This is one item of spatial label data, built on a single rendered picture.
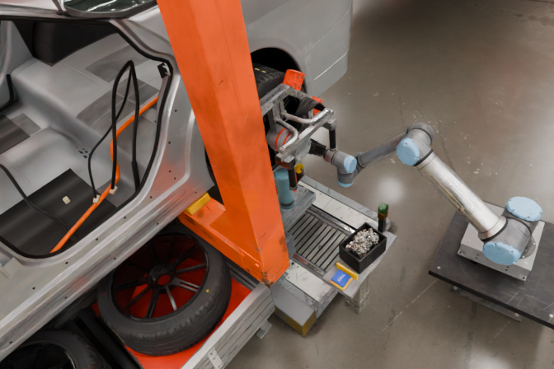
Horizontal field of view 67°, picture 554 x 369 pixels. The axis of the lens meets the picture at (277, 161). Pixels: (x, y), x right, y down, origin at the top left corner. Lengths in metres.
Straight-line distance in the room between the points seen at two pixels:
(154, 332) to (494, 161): 2.56
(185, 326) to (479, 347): 1.51
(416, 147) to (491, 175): 1.41
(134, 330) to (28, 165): 1.06
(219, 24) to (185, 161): 1.00
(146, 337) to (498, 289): 1.71
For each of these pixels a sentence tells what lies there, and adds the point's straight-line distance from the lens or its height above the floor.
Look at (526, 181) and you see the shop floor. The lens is 3.38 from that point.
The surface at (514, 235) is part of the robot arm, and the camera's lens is 2.17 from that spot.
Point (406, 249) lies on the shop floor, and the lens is 2.82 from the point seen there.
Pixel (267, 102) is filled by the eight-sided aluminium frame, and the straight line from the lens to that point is 2.06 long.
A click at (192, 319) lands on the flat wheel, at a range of 2.13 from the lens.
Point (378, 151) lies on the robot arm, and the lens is 2.36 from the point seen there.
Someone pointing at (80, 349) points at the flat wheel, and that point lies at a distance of 2.27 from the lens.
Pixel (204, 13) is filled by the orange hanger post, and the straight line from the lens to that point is 1.15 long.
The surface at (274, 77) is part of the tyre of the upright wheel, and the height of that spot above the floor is 1.15.
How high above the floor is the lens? 2.32
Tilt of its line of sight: 44 degrees down
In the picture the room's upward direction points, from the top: 10 degrees counter-clockwise
